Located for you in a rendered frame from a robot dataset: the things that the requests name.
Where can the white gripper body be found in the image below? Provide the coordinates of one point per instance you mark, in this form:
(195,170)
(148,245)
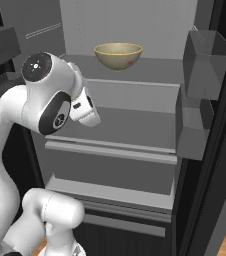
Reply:
(90,119)

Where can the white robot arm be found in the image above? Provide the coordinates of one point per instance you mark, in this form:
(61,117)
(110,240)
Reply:
(5,140)

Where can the grey fridge shelf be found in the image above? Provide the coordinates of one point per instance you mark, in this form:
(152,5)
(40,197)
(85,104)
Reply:
(118,193)
(151,70)
(131,130)

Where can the olive tan bowl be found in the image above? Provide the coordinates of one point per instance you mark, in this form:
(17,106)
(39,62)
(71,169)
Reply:
(118,59)

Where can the grey open fridge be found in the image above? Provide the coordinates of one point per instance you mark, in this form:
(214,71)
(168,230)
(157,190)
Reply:
(125,20)

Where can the small grey door bin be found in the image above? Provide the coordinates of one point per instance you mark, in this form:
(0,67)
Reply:
(193,133)

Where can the dark grey door bin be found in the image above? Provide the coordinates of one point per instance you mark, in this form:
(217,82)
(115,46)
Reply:
(1,46)

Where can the large grey door bin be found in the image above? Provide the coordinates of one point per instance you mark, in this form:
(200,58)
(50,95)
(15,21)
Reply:
(201,66)

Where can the black freezer drawer front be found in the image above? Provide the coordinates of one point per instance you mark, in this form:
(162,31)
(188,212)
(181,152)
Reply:
(125,243)

